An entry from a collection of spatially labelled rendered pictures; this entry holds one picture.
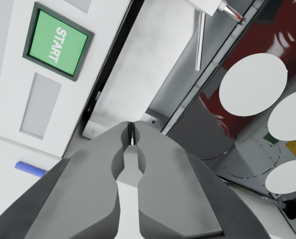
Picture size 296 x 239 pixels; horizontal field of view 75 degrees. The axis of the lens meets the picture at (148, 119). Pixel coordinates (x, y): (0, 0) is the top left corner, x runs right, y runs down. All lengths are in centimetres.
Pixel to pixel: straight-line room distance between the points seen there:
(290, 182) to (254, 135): 17
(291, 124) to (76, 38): 36
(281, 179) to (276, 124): 15
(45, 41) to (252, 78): 27
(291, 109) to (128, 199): 31
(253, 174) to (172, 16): 34
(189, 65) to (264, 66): 12
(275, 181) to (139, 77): 36
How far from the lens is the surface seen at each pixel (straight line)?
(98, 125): 32
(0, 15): 139
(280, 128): 40
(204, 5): 27
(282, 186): 52
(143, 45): 29
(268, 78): 34
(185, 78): 38
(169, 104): 39
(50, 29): 22
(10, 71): 26
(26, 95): 26
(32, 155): 31
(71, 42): 22
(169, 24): 29
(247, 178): 46
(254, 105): 35
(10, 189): 38
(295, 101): 39
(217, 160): 40
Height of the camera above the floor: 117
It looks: 59 degrees down
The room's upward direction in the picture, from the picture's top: 177 degrees clockwise
